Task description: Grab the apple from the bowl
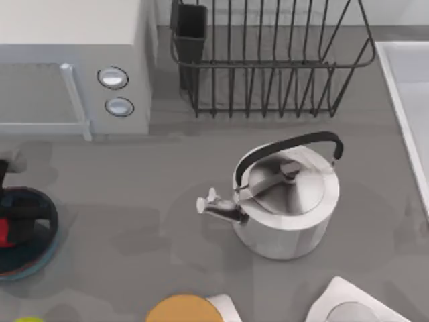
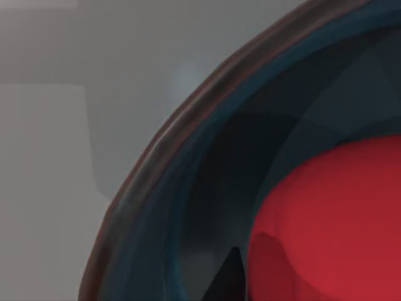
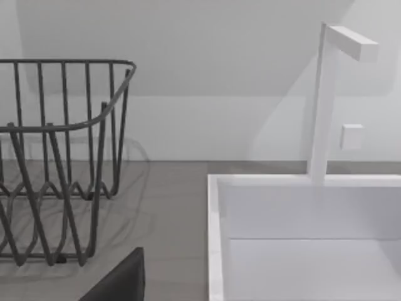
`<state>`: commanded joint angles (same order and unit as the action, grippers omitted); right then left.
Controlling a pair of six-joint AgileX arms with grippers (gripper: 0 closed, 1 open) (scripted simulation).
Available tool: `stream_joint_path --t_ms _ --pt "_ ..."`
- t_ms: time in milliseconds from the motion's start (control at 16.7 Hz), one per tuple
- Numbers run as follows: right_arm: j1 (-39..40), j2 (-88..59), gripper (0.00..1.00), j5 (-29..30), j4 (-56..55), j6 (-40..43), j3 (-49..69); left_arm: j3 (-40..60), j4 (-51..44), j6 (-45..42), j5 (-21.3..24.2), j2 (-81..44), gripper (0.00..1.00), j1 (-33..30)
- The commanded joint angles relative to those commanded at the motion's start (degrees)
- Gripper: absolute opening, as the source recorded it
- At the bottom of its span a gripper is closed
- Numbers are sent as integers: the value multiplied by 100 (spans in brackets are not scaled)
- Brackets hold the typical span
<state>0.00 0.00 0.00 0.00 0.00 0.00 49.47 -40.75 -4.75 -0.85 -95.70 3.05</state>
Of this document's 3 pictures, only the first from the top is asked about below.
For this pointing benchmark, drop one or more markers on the yellow-green round object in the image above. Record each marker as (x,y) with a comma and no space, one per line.
(29,319)

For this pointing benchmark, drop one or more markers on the black utensil holder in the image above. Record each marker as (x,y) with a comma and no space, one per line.
(190,30)

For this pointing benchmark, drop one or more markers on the white flat block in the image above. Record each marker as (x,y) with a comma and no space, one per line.
(226,307)

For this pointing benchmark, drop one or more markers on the white square plate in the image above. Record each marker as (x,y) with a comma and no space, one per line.
(338,290)

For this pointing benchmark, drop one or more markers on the small round microwave knob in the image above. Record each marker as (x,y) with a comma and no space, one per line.
(119,107)

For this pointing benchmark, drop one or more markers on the dark bowl with blue rim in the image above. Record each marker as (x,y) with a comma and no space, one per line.
(50,231)

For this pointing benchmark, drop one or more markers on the grey round dish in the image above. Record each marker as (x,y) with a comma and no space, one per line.
(352,313)

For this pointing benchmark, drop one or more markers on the large round microwave knob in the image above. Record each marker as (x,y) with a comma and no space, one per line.
(112,78)

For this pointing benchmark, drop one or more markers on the pale microwave oven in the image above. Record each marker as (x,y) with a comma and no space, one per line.
(117,23)

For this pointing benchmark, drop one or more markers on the orange round disc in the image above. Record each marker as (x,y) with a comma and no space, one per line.
(184,310)

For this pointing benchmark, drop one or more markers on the red and black object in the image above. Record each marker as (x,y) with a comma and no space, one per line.
(6,231)

